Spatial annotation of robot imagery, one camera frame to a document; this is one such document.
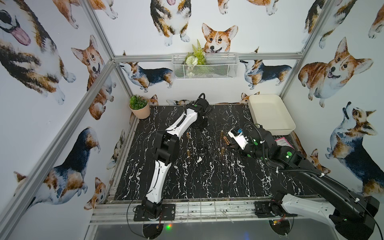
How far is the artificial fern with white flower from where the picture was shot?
81cm

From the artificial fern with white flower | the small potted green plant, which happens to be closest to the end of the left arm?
the artificial fern with white flower

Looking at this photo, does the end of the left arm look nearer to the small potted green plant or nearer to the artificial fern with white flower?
the artificial fern with white flower
